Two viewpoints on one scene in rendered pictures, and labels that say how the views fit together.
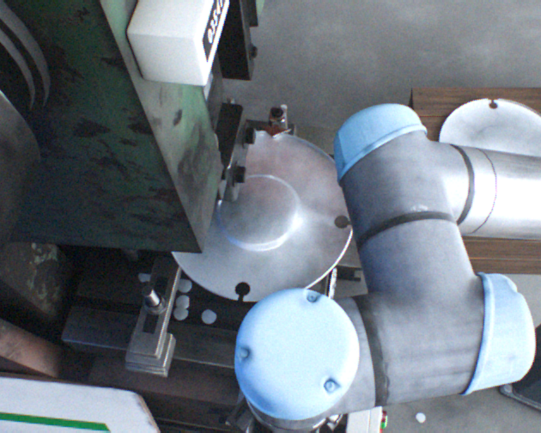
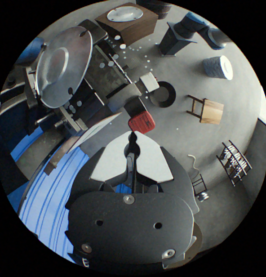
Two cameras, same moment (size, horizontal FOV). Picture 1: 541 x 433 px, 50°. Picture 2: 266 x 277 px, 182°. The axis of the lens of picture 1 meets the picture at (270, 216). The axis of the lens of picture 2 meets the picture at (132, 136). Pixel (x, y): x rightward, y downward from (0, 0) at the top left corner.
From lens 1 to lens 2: 0.61 m
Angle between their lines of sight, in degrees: 54
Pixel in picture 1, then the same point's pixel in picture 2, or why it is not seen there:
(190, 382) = (97, 116)
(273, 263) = (70, 71)
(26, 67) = not seen: outside the picture
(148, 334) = (71, 128)
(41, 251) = (43, 139)
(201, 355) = (88, 114)
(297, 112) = not seen: hidden behind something
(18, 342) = (66, 145)
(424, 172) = not seen: outside the picture
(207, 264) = (57, 97)
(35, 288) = (51, 144)
